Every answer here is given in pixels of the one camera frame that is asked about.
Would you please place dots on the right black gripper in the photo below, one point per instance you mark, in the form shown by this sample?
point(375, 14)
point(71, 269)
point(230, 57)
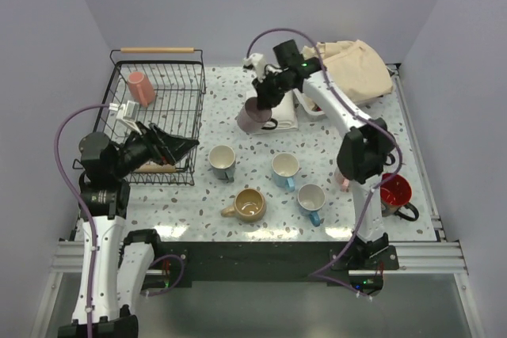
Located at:
point(262, 91)

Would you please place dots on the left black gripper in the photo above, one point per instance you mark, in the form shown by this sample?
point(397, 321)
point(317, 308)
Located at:
point(173, 146)

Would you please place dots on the purple mug black handle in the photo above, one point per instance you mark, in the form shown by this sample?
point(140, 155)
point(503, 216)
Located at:
point(251, 119)

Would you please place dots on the salmon pink mug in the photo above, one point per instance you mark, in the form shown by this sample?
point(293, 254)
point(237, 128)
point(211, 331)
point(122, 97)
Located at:
point(141, 88)

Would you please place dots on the light blue faceted mug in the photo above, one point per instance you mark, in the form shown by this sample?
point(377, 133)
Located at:
point(285, 166)

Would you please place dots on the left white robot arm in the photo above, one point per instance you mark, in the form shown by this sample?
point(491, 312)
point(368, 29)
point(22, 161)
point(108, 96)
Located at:
point(114, 265)

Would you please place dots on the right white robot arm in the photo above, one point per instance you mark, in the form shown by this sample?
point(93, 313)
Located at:
point(365, 142)

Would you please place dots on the folded white towel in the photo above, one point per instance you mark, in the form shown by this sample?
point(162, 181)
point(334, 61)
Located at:
point(284, 113)

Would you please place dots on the white plastic basin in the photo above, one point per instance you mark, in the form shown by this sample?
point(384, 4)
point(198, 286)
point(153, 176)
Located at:
point(313, 111)

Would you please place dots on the grey green faceted mug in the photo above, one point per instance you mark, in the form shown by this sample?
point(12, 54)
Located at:
point(222, 159)

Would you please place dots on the beige cloth bag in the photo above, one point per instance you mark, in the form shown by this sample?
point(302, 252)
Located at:
point(357, 69)

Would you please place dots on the tan glazed round mug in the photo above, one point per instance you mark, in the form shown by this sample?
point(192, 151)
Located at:
point(249, 205)

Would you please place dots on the blue speckled mug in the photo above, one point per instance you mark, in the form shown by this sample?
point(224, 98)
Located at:
point(311, 199)

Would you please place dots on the pale pink mug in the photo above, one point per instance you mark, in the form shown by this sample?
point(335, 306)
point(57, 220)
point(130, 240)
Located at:
point(341, 180)

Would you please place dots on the red inside patterned mug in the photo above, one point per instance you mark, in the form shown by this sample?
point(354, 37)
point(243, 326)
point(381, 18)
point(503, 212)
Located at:
point(395, 196)

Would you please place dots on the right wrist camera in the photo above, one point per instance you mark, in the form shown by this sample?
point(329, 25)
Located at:
point(257, 63)

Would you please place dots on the black wire dish rack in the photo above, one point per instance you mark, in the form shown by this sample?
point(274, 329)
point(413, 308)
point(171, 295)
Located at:
point(177, 109)

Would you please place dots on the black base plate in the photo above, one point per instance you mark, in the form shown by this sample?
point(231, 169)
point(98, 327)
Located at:
point(254, 261)

